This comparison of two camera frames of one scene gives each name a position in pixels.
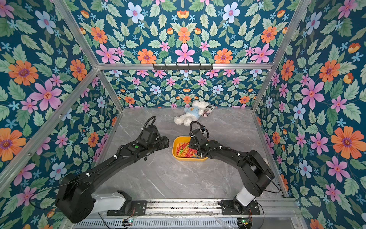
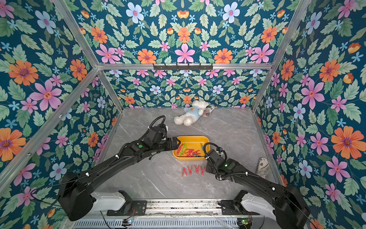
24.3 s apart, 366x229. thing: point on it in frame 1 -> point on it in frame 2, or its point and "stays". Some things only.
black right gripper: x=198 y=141 -> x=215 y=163
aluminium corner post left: x=86 y=48 stays
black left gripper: x=162 y=146 -> x=175 y=146
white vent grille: x=157 y=224 stays
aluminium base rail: x=273 y=207 stays
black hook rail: x=183 y=67 stays
